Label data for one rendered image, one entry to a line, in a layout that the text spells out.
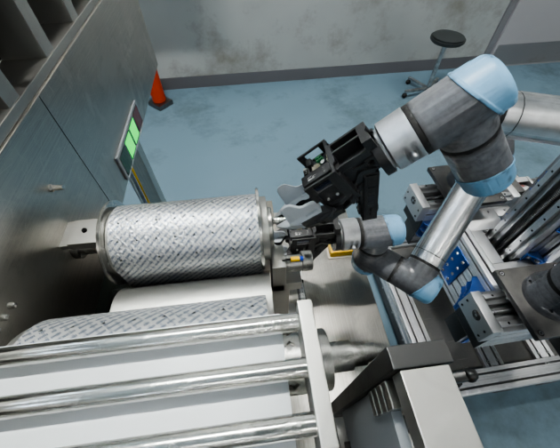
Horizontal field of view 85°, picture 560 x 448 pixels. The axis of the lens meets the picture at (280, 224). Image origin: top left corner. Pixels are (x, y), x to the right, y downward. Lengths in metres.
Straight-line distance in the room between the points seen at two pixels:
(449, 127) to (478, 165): 0.08
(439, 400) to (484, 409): 1.68
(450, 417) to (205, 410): 0.17
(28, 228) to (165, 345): 0.34
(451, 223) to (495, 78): 0.44
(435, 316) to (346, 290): 0.92
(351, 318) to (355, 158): 0.53
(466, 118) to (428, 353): 0.28
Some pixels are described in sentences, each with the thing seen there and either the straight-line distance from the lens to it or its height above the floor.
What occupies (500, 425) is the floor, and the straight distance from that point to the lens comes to 1.98.
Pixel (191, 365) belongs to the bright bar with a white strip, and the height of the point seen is 1.44.
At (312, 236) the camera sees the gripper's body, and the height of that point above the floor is 1.15.
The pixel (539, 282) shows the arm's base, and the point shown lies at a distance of 1.19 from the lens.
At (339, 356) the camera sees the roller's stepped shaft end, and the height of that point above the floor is 1.35.
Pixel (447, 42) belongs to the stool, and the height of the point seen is 0.55.
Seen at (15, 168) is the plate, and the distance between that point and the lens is 0.55.
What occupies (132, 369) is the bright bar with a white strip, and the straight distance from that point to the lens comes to 0.29.
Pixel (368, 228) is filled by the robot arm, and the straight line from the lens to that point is 0.71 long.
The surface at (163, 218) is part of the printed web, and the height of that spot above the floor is 1.31.
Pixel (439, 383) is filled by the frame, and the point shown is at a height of 1.44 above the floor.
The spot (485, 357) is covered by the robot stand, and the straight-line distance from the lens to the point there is 1.79.
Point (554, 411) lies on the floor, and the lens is 2.15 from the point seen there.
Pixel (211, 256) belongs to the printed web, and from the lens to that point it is 0.51.
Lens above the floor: 1.69
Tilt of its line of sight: 53 degrees down
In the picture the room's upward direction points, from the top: straight up
